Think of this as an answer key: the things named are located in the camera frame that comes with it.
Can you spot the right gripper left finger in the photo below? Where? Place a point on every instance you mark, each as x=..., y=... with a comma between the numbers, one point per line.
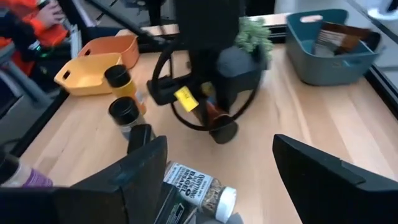
x=124, y=193

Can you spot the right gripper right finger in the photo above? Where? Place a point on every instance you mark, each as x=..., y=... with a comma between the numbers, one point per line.
x=335, y=196

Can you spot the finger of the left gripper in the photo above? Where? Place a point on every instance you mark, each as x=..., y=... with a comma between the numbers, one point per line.
x=205, y=115
x=224, y=98

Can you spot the orange spice jar black cap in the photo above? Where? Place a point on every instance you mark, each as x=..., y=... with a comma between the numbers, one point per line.
x=225, y=130

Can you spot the black spice tin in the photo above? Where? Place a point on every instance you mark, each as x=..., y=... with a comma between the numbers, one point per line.
x=174, y=208
x=139, y=138

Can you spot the black-lid jar blue label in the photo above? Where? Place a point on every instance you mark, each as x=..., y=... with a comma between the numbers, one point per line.
x=124, y=112

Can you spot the yellow-orange jar black lid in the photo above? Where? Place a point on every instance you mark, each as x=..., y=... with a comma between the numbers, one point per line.
x=118, y=76

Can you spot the black-lid jar purple label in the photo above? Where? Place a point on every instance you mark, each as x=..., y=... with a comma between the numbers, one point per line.
x=18, y=174

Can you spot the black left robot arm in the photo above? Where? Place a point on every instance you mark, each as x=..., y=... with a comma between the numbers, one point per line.
x=206, y=21

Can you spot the green artificial plant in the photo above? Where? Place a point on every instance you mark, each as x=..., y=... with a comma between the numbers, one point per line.
x=253, y=37

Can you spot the orange plastic bin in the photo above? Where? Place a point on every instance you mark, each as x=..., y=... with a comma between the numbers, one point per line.
x=115, y=46

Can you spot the dark teal plastic bin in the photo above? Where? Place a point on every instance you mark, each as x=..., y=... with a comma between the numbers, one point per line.
x=323, y=68

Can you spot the yellow plastic bin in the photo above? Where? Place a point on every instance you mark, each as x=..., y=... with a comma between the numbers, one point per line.
x=87, y=74

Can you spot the brown packet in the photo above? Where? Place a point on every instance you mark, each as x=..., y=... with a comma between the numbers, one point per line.
x=339, y=39

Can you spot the person's hand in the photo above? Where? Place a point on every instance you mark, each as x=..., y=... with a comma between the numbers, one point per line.
x=49, y=14

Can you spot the white round stand base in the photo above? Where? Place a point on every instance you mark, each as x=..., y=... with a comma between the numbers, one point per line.
x=382, y=14

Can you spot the person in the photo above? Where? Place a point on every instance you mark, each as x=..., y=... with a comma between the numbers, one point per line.
x=18, y=34

